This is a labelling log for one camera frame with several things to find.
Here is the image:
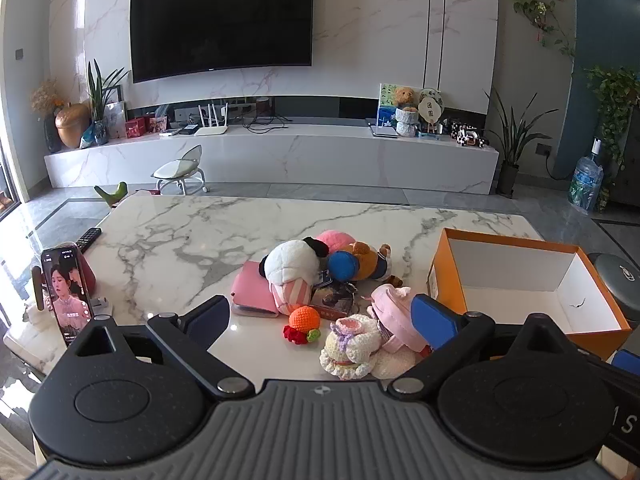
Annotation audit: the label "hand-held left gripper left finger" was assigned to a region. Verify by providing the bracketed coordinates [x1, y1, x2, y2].
[65, 294, 256, 402]

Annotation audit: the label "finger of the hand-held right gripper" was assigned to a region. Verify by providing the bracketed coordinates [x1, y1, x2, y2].
[611, 349, 640, 377]

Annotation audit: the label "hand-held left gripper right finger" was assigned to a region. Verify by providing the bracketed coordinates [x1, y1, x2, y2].
[387, 293, 583, 403]

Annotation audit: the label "orange cardboard box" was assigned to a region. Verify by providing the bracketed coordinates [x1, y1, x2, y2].
[426, 227, 633, 363]

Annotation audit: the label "orange crochet ball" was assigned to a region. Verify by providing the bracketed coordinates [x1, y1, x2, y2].
[282, 305, 322, 345]

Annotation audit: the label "panda plush toy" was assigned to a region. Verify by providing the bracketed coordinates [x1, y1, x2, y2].
[258, 236, 330, 316]

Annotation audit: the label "pink and green fluffy ball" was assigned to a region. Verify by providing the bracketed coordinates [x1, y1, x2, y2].
[315, 230, 357, 258]

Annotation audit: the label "dark red container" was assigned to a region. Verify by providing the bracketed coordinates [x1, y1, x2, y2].
[75, 255, 99, 301]

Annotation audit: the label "pink plush toy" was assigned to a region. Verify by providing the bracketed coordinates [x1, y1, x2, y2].
[367, 284, 431, 356]

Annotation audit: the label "pink leather wallet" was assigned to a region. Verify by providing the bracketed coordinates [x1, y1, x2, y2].
[230, 260, 281, 318]

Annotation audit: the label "grey round stool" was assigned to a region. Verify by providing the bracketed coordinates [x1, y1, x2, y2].
[587, 251, 640, 331]

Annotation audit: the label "cream crochet flower toy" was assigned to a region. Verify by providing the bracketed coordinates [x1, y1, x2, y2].
[320, 314, 383, 380]

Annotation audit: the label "brown bear plush toy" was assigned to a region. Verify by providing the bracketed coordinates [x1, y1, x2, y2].
[327, 241, 393, 283]

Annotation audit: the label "illustrated card box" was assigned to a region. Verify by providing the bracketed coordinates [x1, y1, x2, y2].
[310, 280, 358, 322]

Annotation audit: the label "black remote control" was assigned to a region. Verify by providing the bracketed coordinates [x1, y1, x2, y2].
[75, 227, 102, 254]

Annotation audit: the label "smartphone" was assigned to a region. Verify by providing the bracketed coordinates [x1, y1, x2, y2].
[41, 242, 95, 348]

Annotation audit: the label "small clear swivel chair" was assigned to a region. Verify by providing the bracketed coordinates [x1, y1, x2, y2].
[151, 144, 208, 196]

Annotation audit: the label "green plastic toy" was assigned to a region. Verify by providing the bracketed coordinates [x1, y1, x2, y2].
[95, 182, 128, 206]

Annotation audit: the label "white dining chair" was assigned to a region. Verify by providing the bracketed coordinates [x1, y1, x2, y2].
[2, 305, 71, 376]

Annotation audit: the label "white marble television cabinet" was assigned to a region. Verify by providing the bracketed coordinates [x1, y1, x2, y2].
[44, 122, 501, 196]

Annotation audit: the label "blue water bottle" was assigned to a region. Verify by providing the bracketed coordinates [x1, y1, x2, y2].
[567, 137, 605, 213]

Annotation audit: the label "white router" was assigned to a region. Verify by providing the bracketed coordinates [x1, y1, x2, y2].
[194, 102, 230, 137]

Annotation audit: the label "black and white cow figurines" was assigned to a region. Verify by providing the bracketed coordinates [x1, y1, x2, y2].
[447, 120, 488, 148]

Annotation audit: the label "tall floor plant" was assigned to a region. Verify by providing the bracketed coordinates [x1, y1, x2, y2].
[485, 87, 546, 198]

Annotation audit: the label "round paper fan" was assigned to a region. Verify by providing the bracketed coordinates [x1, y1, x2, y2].
[417, 88, 445, 133]

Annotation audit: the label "blue landscape painting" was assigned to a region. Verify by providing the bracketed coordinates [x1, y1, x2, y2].
[377, 82, 416, 128]

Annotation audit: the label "brown teddy bear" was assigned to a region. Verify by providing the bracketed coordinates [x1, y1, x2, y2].
[392, 86, 420, 112]

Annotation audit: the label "golden vase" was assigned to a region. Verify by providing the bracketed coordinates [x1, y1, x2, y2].
[55, 101, 92, 149]

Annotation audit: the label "potted leafy plant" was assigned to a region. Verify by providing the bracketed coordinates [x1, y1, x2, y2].
[87, 59, 131, 143]

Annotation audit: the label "dark vase with dried flowers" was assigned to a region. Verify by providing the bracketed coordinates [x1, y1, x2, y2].
[31, 79, 65, 155]

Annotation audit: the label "trailing green vine plant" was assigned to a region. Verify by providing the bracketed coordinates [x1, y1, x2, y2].
[585, 65, 640, 211]

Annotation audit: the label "black television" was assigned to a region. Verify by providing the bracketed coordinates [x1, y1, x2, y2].
[130, 0, 315, 84]

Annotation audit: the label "black cables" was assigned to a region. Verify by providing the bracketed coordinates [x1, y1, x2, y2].
[242, 115, 291, 133]

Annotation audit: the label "white picture frame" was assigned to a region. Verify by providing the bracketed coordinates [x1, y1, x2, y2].
[102, 85, 127, 139]

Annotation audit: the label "hanging wall plant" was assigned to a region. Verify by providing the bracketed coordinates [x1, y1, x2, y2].
[510, 0, 576, 58]

